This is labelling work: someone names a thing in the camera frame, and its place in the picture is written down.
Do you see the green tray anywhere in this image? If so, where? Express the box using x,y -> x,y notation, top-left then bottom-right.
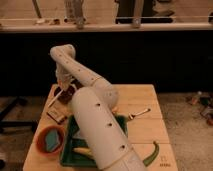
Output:
60,116 -> 130,170

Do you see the dark purple bowl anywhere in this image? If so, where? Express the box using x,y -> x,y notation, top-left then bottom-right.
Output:
53,84 -> 78,104

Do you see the orange bowl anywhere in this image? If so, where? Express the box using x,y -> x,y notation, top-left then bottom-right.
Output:
36,125 -> 65,156

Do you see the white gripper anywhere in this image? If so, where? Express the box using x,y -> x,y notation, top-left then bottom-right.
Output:
56,69 -> 74,90

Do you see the white handled brush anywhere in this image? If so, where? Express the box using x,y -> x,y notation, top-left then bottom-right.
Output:
48,87 -> 64,107

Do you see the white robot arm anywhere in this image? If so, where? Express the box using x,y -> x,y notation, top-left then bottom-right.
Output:
50,44 -> 146,171

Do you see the small wooden block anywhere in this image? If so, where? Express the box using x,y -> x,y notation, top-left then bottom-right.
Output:
47,110 -> 66,124

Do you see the green chili pepper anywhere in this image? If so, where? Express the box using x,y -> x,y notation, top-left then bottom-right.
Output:
143,141 -> 159,167

